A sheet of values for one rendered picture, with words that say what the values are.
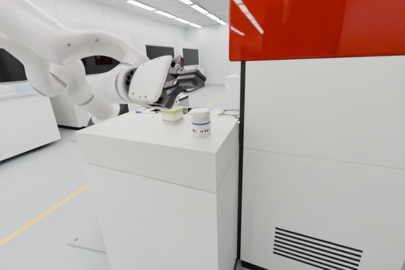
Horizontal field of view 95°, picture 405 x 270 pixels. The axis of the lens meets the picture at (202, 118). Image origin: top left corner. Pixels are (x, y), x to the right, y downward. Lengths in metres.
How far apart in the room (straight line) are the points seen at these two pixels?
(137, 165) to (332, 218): 0.88
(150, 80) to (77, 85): 0.79
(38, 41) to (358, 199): 1.17
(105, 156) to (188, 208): 0.39
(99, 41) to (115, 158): 0.46
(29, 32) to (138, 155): 0.45
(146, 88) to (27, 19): 0.29
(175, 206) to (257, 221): 0.54
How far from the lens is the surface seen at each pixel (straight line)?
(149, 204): 0.84
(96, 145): 0.88
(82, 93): 1.13
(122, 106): 1.29
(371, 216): 1.11
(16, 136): 3.64
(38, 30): 0.54
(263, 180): 1.00
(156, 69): 0.38
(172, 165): 0.66
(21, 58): 0.93
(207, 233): 0.79
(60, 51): 0.53
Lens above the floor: 1.23
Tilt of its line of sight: 17 degrees down
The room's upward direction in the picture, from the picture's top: 2 degrees counter-clockwise
